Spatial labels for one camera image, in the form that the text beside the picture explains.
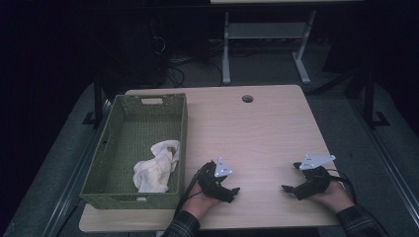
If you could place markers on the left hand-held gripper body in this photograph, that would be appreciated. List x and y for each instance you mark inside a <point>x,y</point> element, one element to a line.
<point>210,182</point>

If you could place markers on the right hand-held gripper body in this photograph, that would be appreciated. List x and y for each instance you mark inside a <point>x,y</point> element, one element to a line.
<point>313,186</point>

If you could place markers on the cream towel with brown print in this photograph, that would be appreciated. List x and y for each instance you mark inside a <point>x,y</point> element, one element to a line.
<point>158,168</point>

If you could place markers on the green woven basket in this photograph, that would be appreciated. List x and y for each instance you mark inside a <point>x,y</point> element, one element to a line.
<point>135,158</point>

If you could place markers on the person's left hand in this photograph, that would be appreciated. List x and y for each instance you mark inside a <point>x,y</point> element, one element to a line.
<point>197,204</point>

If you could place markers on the person's right hand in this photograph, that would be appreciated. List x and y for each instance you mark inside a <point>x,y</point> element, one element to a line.
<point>336,197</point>

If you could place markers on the grey round table grommet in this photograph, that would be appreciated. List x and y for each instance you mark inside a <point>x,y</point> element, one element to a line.
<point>247,98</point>

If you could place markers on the black metal stand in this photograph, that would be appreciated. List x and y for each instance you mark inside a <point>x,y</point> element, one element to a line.
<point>369,98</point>
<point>98,98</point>

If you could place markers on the aluminium floor rail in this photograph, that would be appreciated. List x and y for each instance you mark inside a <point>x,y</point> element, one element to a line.
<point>75,177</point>
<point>385,158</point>

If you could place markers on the grey metal desk frame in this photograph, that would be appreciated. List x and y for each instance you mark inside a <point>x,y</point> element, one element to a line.
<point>267,31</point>

